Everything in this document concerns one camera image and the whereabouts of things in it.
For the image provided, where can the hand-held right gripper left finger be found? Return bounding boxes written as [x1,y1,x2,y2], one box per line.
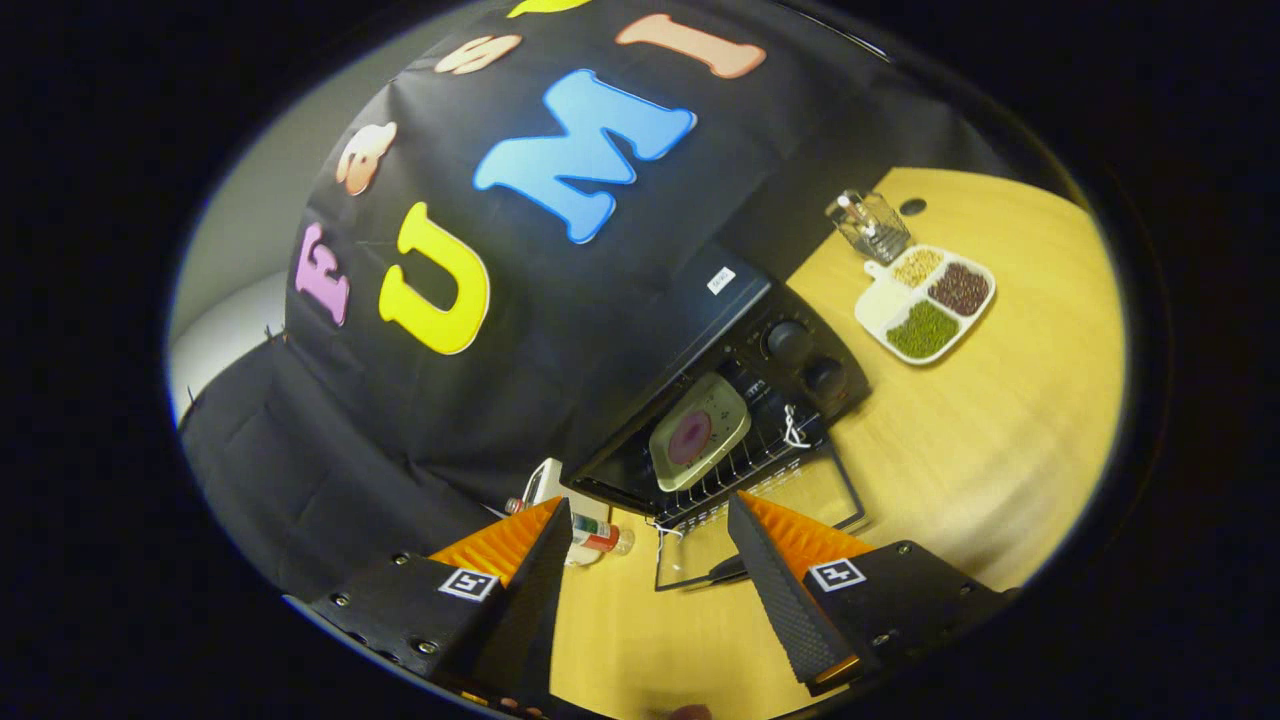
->
[308,497,574,701]

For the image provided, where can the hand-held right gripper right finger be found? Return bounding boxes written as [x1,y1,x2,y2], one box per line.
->
[727,490,1013,698]

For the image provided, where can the pink round food slice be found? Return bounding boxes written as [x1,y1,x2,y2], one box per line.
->
[668,410,714,467]

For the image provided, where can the pale food plate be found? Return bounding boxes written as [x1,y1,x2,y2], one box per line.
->
[648,372,753,493]

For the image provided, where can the black electric oven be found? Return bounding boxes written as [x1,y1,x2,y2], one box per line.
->
[562,240,871,593]

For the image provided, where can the metal oven rack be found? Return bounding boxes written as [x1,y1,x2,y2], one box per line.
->
[650,400,831,528]

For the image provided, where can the clear plastic bottle red label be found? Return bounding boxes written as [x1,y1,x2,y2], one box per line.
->
[503,497,636,566]

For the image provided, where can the black backdrop cloth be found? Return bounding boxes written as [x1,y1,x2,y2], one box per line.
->
[178,0,1011,601]

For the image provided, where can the green beans pile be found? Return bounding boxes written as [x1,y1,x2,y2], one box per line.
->
[885,300,961,359]

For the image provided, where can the white divided tray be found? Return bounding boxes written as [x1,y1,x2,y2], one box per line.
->
[853,243,998,367]

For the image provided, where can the dark red beans pile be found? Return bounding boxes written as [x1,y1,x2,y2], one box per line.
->
[927,262,991,317]

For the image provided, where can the pale yellow beans pile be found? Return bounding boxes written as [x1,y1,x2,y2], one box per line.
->
[890,248,944,289]

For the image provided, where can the metal wire holder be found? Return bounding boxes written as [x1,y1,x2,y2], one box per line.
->
[825,190,913,264]

